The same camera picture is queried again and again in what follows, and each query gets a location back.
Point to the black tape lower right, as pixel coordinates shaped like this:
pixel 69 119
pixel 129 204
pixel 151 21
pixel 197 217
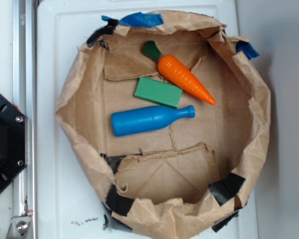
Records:
pixel 226 188

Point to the black tape lower left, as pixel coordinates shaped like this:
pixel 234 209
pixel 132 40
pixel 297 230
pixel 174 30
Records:
pixel 117 203

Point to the brown paper bag tray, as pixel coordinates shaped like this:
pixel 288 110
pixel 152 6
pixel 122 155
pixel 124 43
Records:
pixel 170 187

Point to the orange toy carrot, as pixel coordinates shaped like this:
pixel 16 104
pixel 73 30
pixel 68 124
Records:
pixel 174 71

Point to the aluminium frame rail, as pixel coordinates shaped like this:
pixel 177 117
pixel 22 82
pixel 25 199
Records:
pixel 24 96

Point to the blue tape piece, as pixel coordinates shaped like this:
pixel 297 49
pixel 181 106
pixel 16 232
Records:
pixel 247 49
pixel 137 19

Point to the metal corner bracket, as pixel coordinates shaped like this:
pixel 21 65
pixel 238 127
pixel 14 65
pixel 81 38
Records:
pixel 20 228

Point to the green rectangular block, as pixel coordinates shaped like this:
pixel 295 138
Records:
pixel 158 92

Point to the blue tape piece top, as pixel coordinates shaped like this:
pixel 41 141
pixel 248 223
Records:
pixel 137 19

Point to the black tape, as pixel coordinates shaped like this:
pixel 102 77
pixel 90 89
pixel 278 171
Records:
pixel 105 30
pixel 117 203
pixel 226 188

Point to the blue tape piece right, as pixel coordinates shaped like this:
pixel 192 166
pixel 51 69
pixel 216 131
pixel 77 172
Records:
pixel 247 49

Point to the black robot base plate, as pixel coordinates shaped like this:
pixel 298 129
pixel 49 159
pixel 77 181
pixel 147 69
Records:
pixel 12 142

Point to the white plastic board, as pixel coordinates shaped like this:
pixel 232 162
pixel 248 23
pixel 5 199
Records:
pixel 67 205

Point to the black tape upper left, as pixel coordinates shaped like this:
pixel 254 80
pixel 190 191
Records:
pixel 105 30

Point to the blue plastic toy bottle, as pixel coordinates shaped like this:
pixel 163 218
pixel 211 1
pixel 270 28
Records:
pixel 147 119

